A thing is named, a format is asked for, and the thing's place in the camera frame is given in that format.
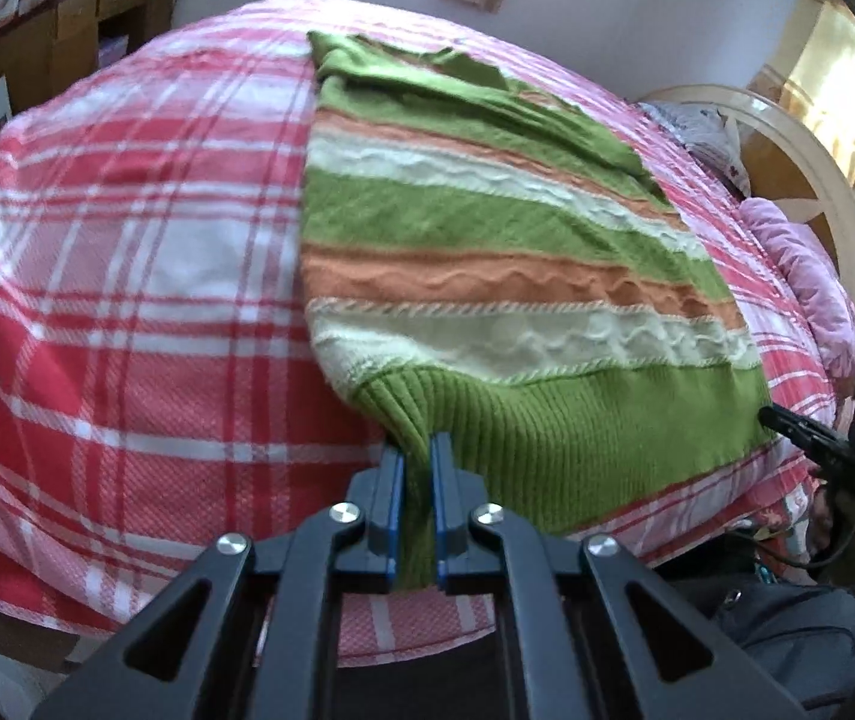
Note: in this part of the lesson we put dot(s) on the floral pillow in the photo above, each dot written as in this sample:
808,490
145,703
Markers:
697,135

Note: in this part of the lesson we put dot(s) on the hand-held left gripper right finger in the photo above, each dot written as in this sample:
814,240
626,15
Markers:
438,517

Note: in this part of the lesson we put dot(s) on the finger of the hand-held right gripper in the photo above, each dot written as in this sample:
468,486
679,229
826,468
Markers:
798,431

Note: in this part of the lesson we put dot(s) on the pink blanket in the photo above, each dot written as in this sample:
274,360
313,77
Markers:
810,277

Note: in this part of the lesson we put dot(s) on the red plaid bed sheet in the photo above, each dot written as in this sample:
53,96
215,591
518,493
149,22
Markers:
135,315

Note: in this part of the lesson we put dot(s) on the person's right hand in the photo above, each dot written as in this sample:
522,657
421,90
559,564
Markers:
847,532

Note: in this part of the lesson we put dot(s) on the yellow curtain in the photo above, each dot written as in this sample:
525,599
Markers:
825,75

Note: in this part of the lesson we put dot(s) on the person's grey jacket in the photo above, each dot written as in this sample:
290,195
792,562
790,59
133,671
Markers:
787,637

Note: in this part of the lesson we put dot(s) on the green striped knit sweater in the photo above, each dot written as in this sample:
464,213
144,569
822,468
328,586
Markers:
517,300

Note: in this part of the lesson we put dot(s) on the brown wooden desk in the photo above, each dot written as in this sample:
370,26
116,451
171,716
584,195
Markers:
60,37

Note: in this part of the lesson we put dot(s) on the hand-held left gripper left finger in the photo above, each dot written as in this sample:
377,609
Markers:
391,514

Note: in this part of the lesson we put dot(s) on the cream wooden headboard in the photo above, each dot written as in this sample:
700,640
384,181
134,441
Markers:
795,157

